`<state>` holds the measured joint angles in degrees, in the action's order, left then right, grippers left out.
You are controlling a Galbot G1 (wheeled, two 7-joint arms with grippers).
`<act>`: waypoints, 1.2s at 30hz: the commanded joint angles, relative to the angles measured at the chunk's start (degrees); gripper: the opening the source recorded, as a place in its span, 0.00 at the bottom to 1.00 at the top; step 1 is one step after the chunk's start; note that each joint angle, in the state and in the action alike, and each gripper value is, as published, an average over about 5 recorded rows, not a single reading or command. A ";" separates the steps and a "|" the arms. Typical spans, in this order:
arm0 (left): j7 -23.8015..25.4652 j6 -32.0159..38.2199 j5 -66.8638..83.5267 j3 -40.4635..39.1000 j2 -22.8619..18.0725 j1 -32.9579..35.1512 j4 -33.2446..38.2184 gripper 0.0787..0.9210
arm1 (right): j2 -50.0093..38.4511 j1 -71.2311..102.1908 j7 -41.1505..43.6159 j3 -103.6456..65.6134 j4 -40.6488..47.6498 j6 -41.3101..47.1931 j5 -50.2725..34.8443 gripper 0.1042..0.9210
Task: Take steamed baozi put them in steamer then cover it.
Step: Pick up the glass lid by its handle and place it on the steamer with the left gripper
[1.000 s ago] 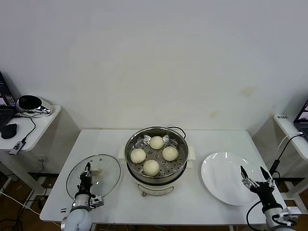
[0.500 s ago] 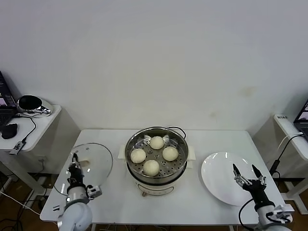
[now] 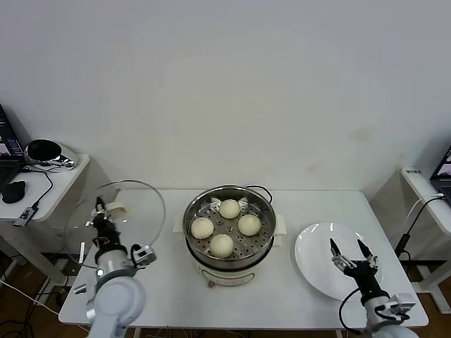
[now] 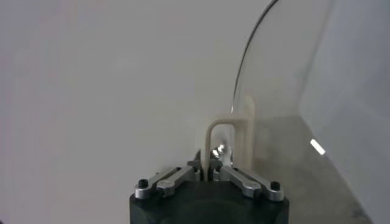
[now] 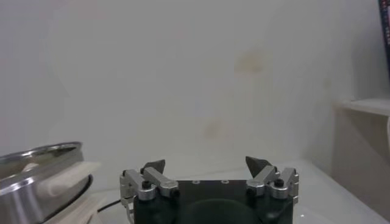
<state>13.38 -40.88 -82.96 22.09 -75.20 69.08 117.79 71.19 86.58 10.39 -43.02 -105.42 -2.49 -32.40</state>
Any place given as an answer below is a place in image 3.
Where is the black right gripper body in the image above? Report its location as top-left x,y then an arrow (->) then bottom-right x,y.
346,261 -> 385,301

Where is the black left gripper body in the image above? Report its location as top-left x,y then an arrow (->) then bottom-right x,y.
92,215 -> 123,253

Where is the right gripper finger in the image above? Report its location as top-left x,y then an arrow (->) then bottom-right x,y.
329,239 -> 357,273
357,239 -> 379,270

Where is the glass lid with cream handle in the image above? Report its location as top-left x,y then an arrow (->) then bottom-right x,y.
65,180 -> 166,265

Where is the white steamed baozi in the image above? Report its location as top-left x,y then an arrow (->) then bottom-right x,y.
218,198 -> 242,220
209,234 -> 235,258
237,214 -> 261,236
190,217 -> 214,239

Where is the stainless steel steamer basket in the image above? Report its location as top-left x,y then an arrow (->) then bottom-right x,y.
171,184 -> 286,270

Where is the white round plate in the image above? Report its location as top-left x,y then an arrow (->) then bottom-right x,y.
295,221 -> 384,302

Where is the white side desk with mouse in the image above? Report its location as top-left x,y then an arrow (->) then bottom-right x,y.
0,154 -> 119,293

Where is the grey usb adapter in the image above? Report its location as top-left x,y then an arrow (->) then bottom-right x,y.
12,206 -> 38,228

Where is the chrome device with black face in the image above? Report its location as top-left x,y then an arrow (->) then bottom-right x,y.
23,139 -> 79,173

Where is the black computer mouse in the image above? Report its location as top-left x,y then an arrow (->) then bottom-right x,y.
0,180 -> 26,204

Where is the white side desk with label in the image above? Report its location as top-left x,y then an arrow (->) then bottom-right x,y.
368,167 -> 451,314

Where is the black laptop beside chrome device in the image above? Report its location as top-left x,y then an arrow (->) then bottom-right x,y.
0,104 -> 26,186

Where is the white table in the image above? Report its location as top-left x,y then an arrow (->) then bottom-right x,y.
57,189 -> 430,338

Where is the cream electric cooker base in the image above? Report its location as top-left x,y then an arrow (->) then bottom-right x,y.
183,234 -> 283,290

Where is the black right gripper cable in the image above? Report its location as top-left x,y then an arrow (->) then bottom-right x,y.
338,287 -> 364,335

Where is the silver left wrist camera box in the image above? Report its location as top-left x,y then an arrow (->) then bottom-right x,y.
130,244 -> 159,270

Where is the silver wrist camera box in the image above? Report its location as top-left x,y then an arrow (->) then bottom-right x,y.
385,292 -> 416,320
130,244 -> 159,270

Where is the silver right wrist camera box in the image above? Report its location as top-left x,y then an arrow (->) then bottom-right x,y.
385,292 -> 416,320

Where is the black adapter cable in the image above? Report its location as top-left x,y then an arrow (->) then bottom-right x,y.
19,165 -> 54,209

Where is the white laptop cable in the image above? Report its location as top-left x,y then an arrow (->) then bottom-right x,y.
404,192 -> 445,219

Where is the black cooker power cord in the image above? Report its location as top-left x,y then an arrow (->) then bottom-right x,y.
242,183 -> 273,204

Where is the white floor cable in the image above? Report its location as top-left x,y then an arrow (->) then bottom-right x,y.
0,280 -> 60,316

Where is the black laptop with white cable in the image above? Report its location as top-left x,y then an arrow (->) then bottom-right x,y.
428,142 -> 451,205

